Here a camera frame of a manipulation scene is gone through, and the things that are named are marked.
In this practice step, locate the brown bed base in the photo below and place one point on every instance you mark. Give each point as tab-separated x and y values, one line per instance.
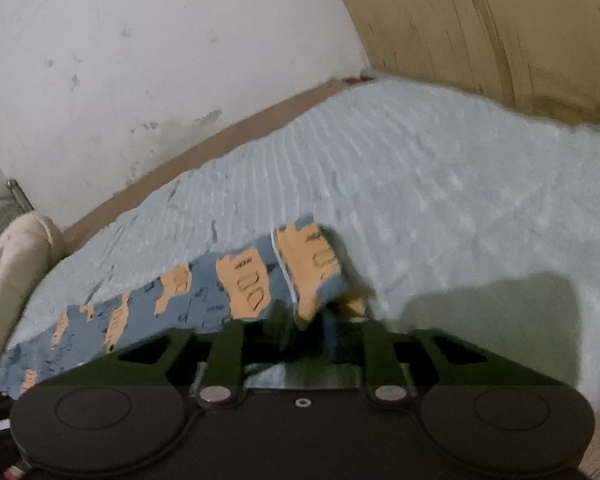
190	152

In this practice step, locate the light blue ribbed blanket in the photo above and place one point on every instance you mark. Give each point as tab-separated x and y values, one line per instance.
380	160

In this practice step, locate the cream rolled blanket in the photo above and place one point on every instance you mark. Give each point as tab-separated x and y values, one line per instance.
15	270

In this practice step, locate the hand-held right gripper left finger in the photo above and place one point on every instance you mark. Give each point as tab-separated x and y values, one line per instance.
226	355

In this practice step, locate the blue pants with orange print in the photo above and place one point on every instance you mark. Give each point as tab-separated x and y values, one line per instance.
205	285

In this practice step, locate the metal rack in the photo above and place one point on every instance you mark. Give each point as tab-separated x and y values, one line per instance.
0	212

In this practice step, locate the wooden board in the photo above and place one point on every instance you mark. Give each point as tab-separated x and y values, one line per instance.
480	25

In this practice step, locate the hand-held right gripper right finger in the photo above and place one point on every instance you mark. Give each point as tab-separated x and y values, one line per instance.
378	355

